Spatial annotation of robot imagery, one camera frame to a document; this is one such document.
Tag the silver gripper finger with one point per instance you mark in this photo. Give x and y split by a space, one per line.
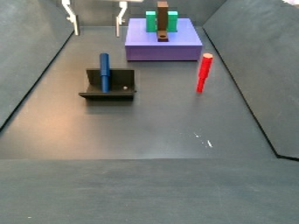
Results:
71 17
119 17

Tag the blue hexagonal peg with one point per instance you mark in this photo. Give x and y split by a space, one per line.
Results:
105 71

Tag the brown slotted holder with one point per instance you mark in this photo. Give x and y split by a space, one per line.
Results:
162 21

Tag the green block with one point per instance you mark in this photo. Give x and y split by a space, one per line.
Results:
151 21

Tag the red hexagonal peg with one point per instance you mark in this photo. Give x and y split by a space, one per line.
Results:
205 70

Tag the purple base block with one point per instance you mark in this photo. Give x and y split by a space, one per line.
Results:
143 47

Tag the black angle bracket fixture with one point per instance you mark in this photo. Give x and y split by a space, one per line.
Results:
122 86

